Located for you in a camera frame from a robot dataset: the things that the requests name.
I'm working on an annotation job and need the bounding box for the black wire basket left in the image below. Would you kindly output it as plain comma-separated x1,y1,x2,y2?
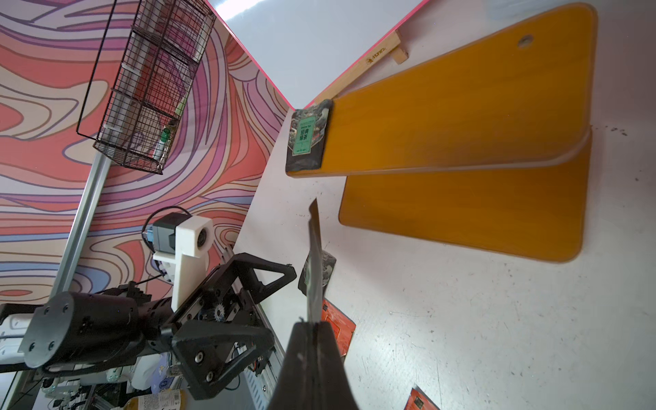
91,0,216,174

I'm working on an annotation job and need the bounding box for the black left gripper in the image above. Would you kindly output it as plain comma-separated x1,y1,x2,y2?
19,266,274,401

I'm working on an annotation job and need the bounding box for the red tea bag middle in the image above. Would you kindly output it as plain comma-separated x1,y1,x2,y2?
403,385,440,410

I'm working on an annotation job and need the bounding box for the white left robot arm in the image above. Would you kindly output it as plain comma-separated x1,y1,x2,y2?
1,253,297,401

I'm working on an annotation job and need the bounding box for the green marker in basket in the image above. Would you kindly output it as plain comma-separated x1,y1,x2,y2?
153,127,171,162

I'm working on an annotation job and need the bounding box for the red tea bag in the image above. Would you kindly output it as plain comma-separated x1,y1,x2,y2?
321,299,356,361
403,385,440,410

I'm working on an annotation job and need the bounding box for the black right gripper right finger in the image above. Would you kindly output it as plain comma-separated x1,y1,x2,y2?
314,322,358,410

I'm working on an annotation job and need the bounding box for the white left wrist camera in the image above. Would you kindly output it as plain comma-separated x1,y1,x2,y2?
152,213,215,312

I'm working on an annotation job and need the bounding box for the green tea bag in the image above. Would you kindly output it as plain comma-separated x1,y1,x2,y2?
297,249,338,298
285,99,333,174
306,199,323,323

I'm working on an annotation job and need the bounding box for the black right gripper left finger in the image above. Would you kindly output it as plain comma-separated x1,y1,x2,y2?
268,322,314,410

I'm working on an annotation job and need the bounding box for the pink framed whiteboard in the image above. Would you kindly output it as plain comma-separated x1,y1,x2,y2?
209,0,424,109

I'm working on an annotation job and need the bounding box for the red tea bag left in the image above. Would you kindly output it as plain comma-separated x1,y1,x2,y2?
321,299,356,361

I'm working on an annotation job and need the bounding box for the yellow wooden two-tier shelf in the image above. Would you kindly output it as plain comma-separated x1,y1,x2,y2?
285,3,598,262

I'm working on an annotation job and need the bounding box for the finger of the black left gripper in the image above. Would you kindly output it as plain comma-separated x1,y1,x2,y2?
227,253,297,305

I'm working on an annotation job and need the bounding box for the wooden whiteboard easel stand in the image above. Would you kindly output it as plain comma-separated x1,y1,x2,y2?
310,30,408,106

